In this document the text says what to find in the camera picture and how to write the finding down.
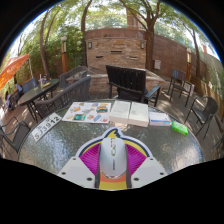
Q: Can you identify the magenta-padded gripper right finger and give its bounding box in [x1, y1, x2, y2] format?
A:
[125, 143, 168, 190]

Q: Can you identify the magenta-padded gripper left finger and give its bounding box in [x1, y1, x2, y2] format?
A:
[57, 142, 102, 190]

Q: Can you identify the white computer mouse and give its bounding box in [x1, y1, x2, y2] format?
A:
[98, 137, 129, 180]

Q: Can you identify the yellow duck-shaped mouse pad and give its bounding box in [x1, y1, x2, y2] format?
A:
[74, 126, 154, 191]

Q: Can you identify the small white booklet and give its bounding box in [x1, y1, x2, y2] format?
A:
[148, 111, 172, 127]

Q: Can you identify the white number plate sign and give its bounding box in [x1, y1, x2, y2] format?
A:
[31, 112, 63, 142]

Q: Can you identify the green packet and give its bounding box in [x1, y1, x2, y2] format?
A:
[171, 120, 189, 136]

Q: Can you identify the colourful sticker sheet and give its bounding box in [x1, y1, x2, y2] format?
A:
[61, 101, 112, 125]

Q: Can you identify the open white book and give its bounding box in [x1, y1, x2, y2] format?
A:
[108, 99, 150, 128]

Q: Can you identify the black metal mesh chair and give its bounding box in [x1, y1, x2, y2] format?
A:
[0, 116, 32, 158]

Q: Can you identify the dark wicker chair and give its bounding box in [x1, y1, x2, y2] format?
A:
[34, 76, 92, 119]
[59, 65, 89, 89]

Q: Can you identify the dark garden side table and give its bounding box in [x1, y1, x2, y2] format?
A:
[17, 78, 60, 123]

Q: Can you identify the dark round-backed garden chair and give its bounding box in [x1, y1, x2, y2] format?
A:
[184, 95, 219, 139]

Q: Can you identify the black slatted wooden chair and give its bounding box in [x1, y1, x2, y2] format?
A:
[105, 64, 163, 108]

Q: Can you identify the blue chair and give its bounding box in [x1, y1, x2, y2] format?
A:
[21, 77, 38, 94]

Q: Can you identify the dark folding chair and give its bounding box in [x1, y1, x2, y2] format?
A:
[167, 68, 195, 108]

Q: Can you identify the person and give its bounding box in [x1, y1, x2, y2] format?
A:
[13, 79, 24, 95]

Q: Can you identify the orange parasol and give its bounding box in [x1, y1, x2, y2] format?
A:
[0, 53, 31, 91]

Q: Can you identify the forked-trunk tree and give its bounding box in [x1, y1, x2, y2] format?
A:
[118, 0, 171, 72]

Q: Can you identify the leaning thin-trunk tree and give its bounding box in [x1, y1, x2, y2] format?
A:
[33, 6, 64, 79]

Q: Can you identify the wooden lamp post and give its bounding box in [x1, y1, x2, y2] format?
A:
[185, 48, 193, 83]
[60, 35, 69, 74]

